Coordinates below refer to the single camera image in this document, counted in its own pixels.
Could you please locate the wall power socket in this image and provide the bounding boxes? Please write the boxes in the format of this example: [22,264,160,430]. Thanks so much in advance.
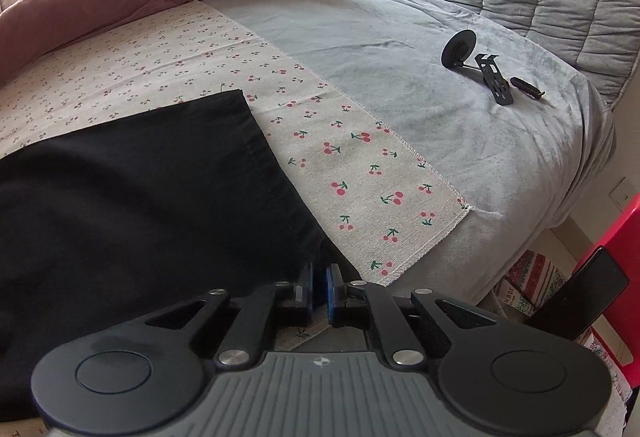
[610,177,637,212]

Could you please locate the black phone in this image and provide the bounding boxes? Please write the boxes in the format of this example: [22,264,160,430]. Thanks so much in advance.
[525,246,629,341]

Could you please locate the black phone stand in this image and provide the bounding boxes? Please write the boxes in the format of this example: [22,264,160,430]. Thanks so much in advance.
[440,30,514,106]

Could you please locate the black pants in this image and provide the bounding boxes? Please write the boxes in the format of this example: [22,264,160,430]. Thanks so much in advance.
[1,90,356,422]

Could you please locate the red plastic stool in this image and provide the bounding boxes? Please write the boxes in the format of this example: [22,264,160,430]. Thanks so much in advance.
[574,194,639,388]

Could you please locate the small black pen-like object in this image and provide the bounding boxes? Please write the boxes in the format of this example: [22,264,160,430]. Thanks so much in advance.
[510,77,544,100]

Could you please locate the patterned box under bed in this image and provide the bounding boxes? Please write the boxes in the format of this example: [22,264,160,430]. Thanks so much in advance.
[494,251,567,318]

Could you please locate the cherry print sheet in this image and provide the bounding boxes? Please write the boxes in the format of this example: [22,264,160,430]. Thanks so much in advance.
[1,2,470,285]

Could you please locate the grey bed cover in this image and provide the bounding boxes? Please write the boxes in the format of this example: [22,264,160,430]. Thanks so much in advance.
[212,0,616,304]

